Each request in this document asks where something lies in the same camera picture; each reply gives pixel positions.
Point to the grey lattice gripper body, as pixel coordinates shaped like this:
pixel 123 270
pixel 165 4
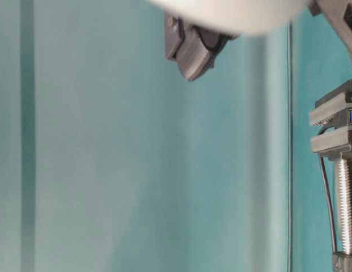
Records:
pixel 339 16

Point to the white blurred robot arm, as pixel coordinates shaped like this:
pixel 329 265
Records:
pixel 260 17

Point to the grey connector clamp fixture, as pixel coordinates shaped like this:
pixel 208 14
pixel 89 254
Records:
pixel 331 114

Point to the silver threaded rod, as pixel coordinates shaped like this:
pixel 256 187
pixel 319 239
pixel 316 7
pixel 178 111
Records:
pixel 343 175

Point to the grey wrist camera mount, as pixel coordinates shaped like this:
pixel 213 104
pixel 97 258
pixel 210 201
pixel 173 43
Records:
pixel 192 47

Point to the grey base bracket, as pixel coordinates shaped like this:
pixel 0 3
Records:
pixel 341 262

